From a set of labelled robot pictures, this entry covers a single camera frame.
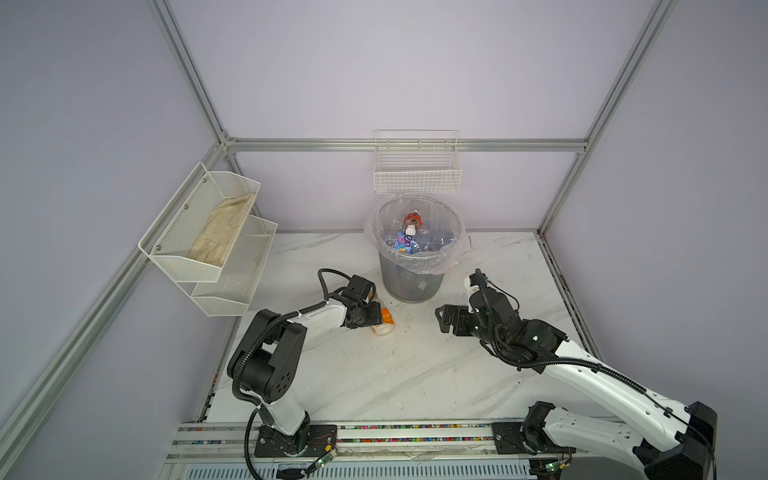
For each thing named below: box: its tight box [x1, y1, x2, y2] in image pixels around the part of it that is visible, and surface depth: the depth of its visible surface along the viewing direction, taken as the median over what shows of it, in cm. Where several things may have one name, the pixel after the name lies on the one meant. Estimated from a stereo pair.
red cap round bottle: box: [404, 209, 423, 236], surface depth 90 cm
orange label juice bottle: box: [371, 307, 395, 335], surface depth 94 cm
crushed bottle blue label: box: [394, 231, 421, 255], surface depth 86 cm
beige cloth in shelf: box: [188, 194, 255, 266], surface depth 80 cm
